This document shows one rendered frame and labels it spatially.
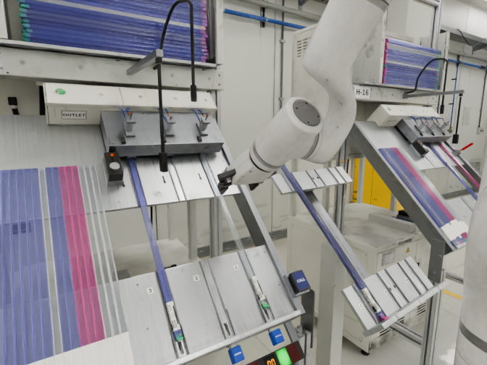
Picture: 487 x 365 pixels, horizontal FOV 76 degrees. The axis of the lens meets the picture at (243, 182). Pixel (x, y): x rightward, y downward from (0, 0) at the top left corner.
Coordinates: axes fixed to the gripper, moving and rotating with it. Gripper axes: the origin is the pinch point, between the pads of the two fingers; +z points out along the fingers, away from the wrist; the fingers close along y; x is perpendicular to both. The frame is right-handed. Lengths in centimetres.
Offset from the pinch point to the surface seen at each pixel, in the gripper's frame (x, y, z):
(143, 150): -18.3, 19.1, 10.6
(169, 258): 2, 2, 68
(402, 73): -51, -116, 0
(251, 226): 8.6, -7.9, 11.7
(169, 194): -4.8, 14.4, 11.8
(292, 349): 41.4, -3.3, 4.5
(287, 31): -189, -163, 87
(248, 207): 3.1, -7.9, 10.3
